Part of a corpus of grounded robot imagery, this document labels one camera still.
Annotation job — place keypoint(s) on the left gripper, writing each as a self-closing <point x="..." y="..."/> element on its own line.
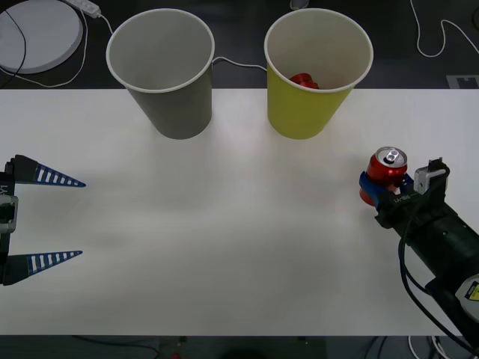
<point x="9" y="179"/>

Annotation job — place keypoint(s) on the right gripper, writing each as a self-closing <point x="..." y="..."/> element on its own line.
<point x="408" y="209"/>

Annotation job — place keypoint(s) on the red drink can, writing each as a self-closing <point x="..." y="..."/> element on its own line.
<point x="305" y="80"/>
<point x="387" y="170"/>

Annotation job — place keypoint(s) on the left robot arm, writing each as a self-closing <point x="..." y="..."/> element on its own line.
<point x="9" y="223"/>

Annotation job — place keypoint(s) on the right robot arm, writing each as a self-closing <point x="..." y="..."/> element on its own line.
<point x="449" y="247"/>

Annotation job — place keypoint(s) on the yellow-green plastic bin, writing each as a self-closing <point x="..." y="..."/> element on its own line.
<point x="299" y="112"/>

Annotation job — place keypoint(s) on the grey plastic bin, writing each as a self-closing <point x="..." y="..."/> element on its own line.
<point x="176" y="108"/>

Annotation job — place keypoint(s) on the white round disc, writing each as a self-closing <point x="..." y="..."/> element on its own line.
<point x="45" y="37"/>

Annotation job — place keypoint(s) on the small grey round object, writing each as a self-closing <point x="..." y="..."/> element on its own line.
<point x="298" y="3"/>

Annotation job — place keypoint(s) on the white power strip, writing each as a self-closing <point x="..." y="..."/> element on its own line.
<point x="87" y="6"/>

